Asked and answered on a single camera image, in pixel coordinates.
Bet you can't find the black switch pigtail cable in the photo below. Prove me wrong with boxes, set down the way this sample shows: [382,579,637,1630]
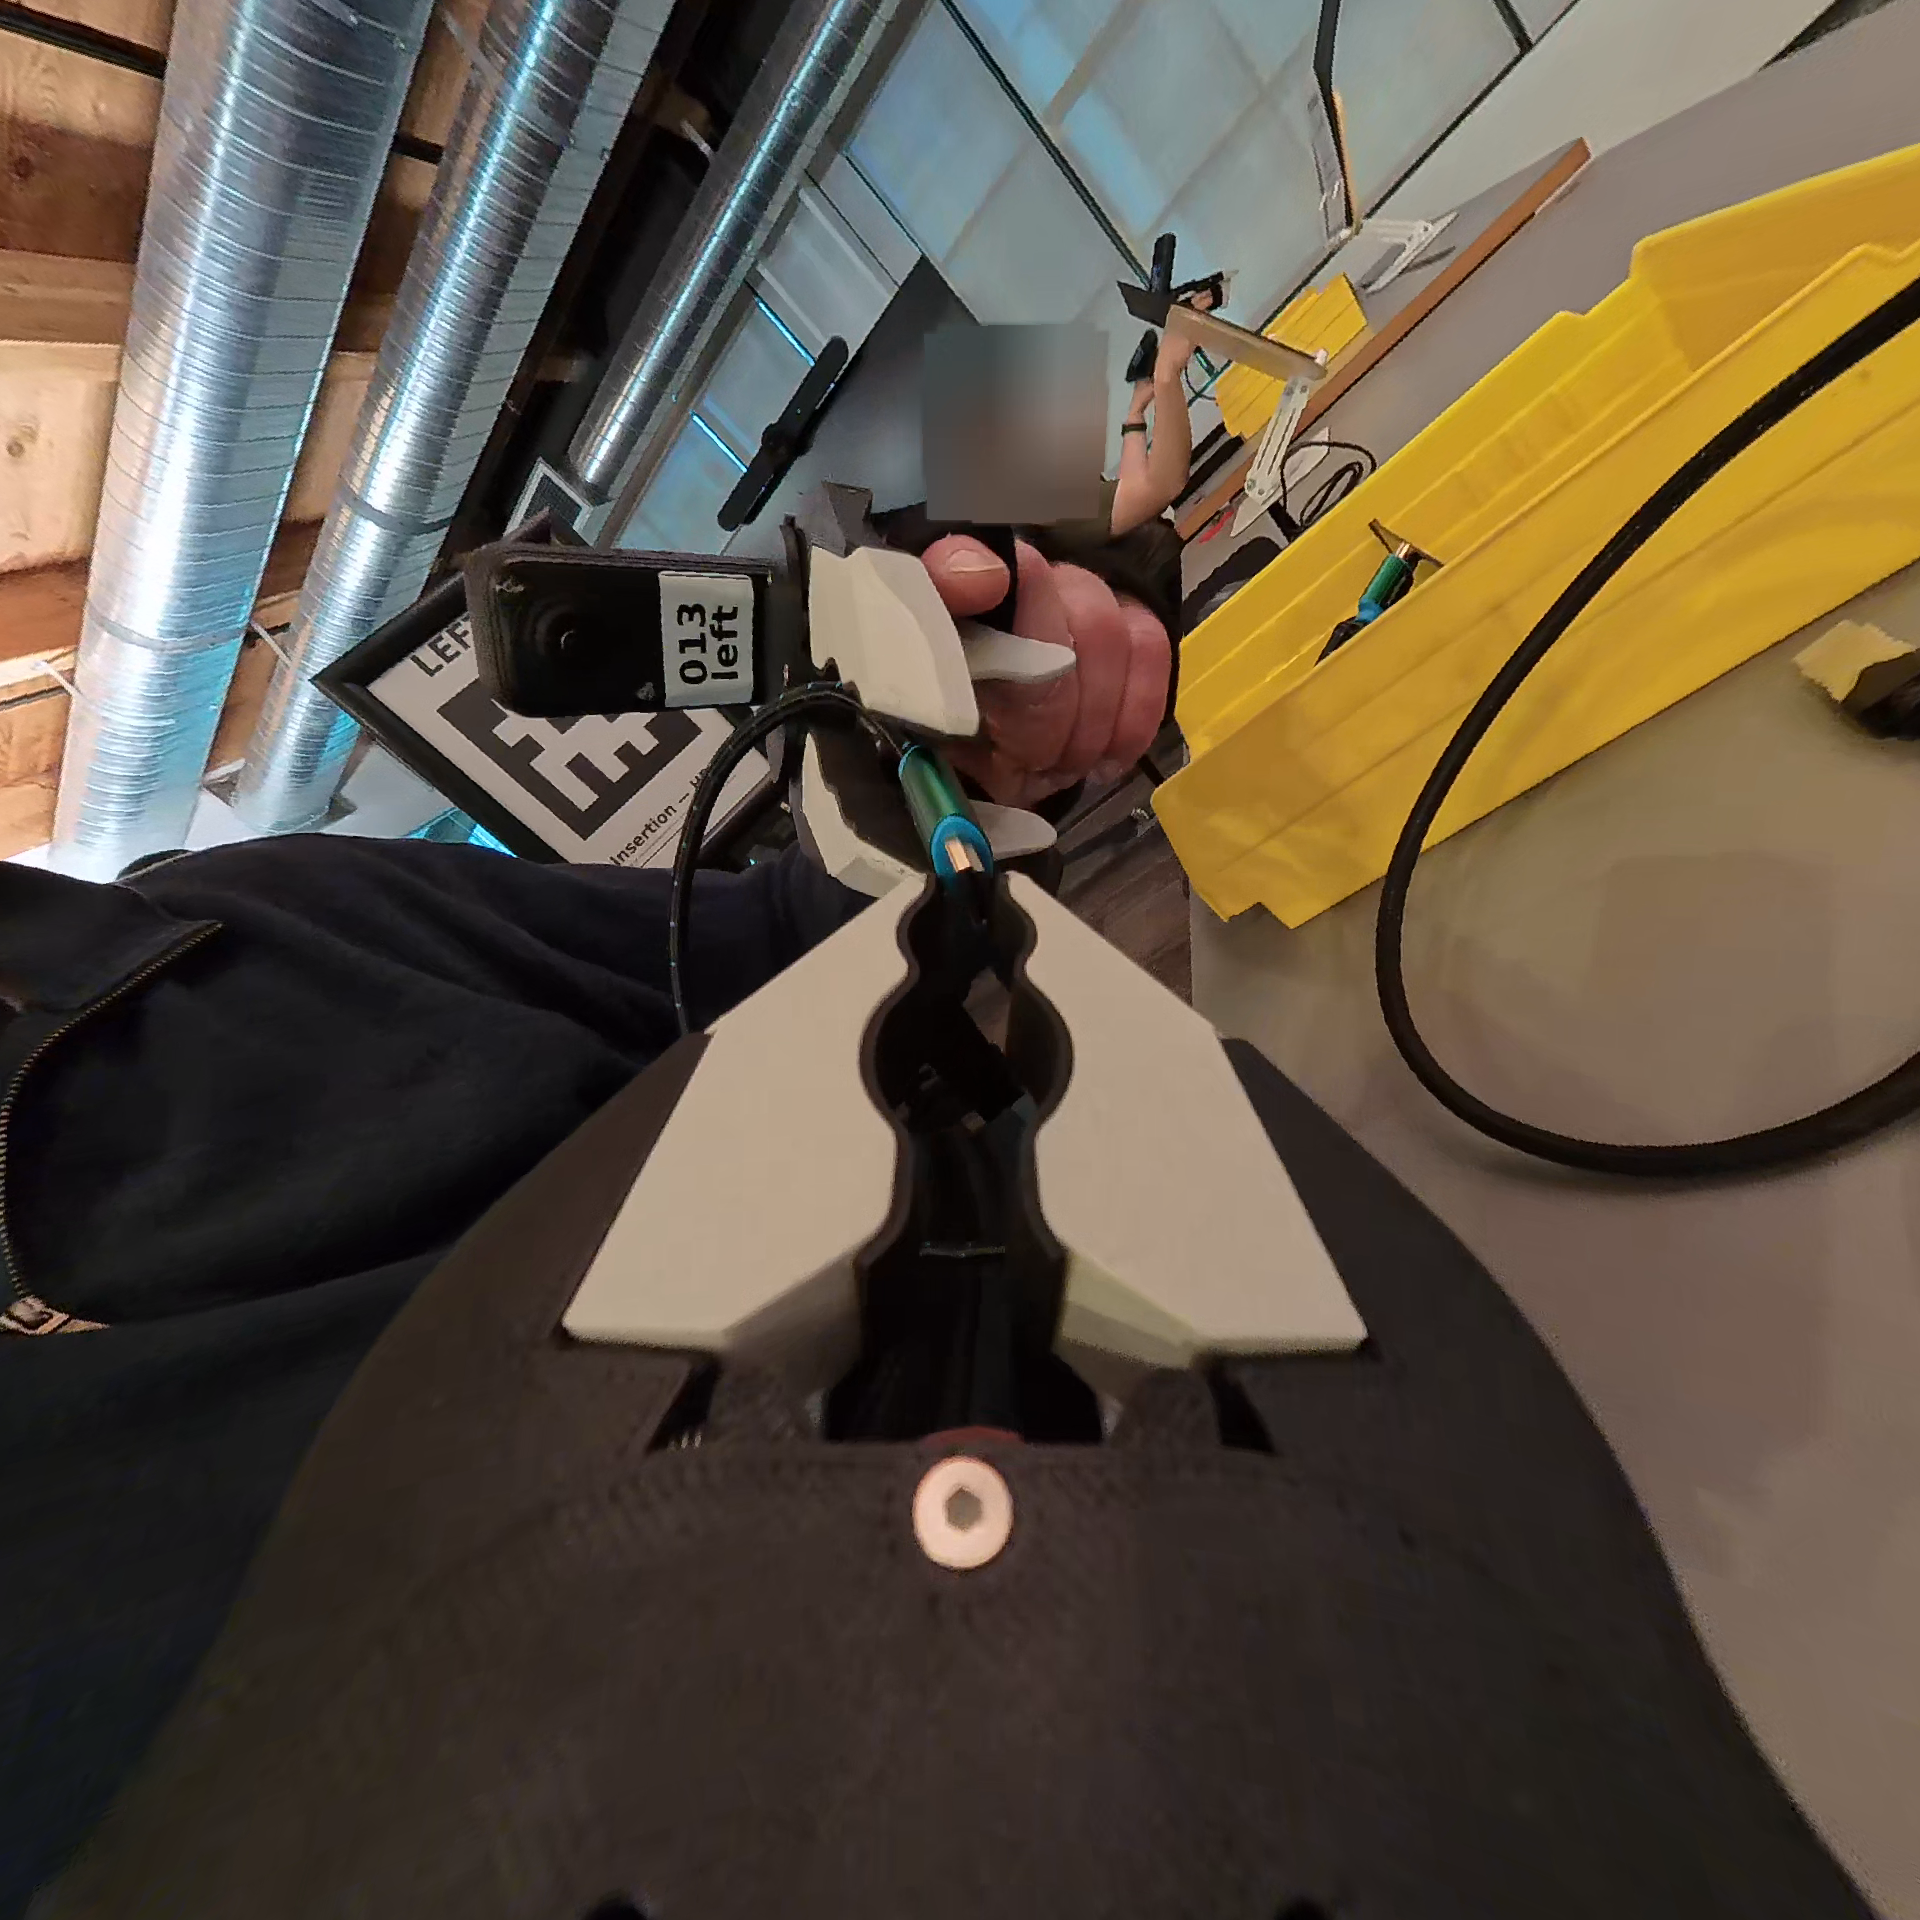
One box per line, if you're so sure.
[1375,287,1920,1180]

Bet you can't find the braided HDMI cable green plugs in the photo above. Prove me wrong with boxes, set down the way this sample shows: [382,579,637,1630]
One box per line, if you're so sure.
[668,681,1103,1446]
[1317,546,1426,663]

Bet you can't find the person's left hand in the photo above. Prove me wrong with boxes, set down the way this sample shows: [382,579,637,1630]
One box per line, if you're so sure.
[918,532,1180,812]

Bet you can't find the yellow plastic bin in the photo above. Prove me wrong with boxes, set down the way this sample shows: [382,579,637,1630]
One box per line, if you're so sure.
[1153,152,1920,922]

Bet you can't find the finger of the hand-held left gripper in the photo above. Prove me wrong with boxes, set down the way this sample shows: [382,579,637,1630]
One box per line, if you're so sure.
[796,743,921,899]
[809,545,987,743]

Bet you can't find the framed marker sign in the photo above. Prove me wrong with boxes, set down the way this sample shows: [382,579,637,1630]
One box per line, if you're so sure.
[315,576,781,868]

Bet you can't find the wooden desk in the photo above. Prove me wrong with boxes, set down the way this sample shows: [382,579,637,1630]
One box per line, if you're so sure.
[1171,137,1593,543]

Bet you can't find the person's left forearm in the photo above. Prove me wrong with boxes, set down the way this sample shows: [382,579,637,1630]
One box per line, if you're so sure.
[1102,518,1193,641]

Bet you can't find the silver ventilation duct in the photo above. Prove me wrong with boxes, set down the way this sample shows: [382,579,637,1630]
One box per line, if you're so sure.
[239,0,676,834]
[570,0,886,506]
[52,0,441,880]

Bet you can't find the black wall screen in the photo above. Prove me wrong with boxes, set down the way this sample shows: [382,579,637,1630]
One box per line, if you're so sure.
[591,247,1119,564]

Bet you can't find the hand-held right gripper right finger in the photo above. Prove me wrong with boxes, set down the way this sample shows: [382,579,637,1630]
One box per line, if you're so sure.
[1002,878,1369,1375]

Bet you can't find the black webcam bar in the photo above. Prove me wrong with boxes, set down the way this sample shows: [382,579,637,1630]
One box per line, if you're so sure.
[717,337,853,536]

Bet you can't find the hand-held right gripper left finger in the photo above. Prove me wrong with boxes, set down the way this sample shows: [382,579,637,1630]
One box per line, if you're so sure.
[561,878,933,1434]

